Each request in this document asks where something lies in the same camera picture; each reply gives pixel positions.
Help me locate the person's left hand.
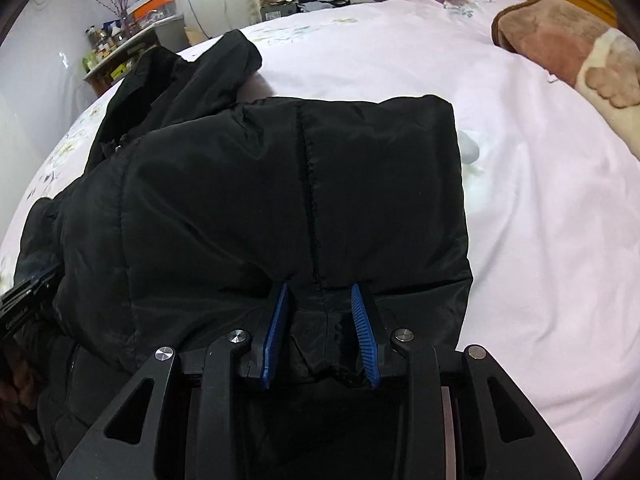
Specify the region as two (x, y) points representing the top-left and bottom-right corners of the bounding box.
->
(0, 352), (42, 428)

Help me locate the orange storage crate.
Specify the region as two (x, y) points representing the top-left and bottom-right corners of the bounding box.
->
(126, 0), (177, 18)

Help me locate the cluttered shelf unit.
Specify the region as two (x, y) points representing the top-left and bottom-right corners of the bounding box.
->
(82, 12), (187, 97)

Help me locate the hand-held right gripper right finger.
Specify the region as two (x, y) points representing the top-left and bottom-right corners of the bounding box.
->
(349, 283), (584, 480)

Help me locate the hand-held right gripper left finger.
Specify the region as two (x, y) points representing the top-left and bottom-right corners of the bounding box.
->
(56, 282), (293, 480)

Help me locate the pink floral bed sheet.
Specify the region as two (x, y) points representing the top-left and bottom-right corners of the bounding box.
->
(0, 0), (640, 480)

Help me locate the brown plush blanket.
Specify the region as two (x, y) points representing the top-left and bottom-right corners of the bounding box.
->
(490, 0), (640, 161)

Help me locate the black padded jacket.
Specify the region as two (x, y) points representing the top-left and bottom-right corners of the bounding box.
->
(14, 29), (475, 480)

